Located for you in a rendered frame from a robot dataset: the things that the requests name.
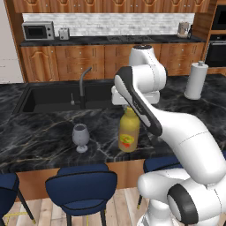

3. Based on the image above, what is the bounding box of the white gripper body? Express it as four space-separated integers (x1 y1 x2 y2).
110 86 162 106

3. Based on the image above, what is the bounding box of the yellow juice bottle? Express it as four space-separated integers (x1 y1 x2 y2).
117 106 141 154

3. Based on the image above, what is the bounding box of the grey wine glass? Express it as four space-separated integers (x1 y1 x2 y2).
72 123 91 154

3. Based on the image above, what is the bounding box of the dark grey tap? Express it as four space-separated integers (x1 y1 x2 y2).
70 66 93 110

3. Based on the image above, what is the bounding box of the wooden base cupboard run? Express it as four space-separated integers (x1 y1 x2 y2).
19 41 207 84

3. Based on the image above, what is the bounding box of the black hob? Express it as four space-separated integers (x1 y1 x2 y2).
106 34 154 43

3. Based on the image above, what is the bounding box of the black sink basin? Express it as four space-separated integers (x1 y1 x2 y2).
12 82 119 116

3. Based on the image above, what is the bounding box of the white paper towel roll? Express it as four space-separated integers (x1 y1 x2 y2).
184 60 209 101

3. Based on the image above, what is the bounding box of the blue bar stool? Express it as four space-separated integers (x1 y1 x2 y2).
44 163 118 226
0 172 37 226
136 154 184 210

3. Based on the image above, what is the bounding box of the silver toaster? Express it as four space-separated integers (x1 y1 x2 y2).
57 26 71 41

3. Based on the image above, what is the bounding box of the beige coffee machine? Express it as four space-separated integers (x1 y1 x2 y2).
177 21 192 39

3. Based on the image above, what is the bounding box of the grey microwave oven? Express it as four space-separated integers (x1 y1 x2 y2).
21 20 57 41

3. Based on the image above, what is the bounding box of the wooden wall cupboard run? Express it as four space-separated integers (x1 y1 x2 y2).
4 0 219 14

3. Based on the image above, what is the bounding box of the black wall oven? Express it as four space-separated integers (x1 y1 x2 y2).
204 4 226 69

